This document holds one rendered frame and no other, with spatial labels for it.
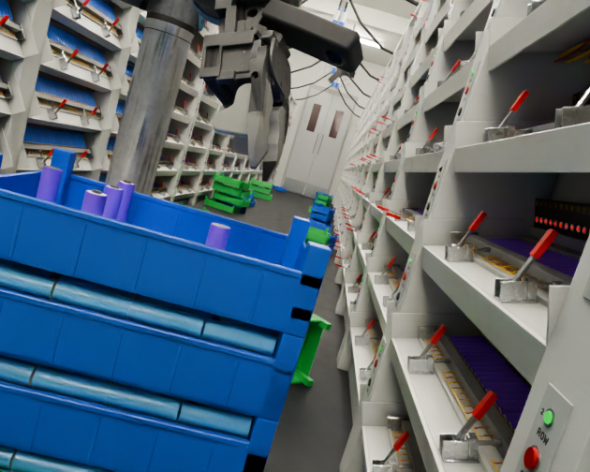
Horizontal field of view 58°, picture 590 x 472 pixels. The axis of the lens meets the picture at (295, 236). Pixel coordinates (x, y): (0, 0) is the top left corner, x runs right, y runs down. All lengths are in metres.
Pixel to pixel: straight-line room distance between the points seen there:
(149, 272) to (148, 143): 0.88
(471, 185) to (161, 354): 0.75
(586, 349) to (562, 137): 0.25
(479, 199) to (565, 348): 0.65
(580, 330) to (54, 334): 0.41
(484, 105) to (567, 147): 0.50
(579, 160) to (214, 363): 0.38
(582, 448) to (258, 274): 0.26
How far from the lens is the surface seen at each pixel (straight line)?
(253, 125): 0.55
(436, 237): 1.06
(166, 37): 1.32
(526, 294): 0.63
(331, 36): 0.59
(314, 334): 1.63
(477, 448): 0.68
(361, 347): 1.61
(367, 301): 1.79
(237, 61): 0.60
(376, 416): 1.15
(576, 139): 0.58
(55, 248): 0.47
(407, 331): 1.09
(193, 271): 0.45
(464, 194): 1.07
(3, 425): 0.54
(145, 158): 1.32
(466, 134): 1.07
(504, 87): 1.10
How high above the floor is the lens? 0.62
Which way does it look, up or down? 8 degrees down
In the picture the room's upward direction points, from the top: 17 degrees clockwise
